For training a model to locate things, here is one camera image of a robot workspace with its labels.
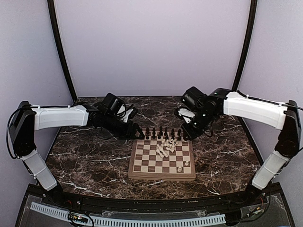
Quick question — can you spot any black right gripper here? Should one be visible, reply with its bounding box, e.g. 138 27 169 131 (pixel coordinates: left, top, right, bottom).
180 109 215 140

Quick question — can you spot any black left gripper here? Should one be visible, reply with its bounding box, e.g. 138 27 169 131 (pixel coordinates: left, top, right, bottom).
103 113 145 140

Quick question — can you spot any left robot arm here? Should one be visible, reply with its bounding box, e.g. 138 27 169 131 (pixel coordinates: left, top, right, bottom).
6 101 144 206

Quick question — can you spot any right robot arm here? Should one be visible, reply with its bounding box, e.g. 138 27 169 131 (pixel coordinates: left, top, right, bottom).
176 87 303 205

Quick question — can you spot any wooden chess board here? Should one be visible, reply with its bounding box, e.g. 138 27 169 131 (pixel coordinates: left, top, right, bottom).
128 127 196 181

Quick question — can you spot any black front rail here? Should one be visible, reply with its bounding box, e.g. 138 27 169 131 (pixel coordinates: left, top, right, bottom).
78 196 231 212

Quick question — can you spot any white slotted cable duct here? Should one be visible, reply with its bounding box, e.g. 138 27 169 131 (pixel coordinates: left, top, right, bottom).
30 202 226 227

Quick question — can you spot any right black frame post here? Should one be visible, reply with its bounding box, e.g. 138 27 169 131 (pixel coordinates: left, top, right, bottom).
232 0 258 92

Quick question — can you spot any black frame post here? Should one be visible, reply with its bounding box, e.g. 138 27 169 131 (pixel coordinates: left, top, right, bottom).
47 0 78 102
232 0 258 92

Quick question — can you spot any left black frame post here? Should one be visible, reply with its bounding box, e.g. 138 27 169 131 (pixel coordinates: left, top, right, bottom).
47 0 78 102

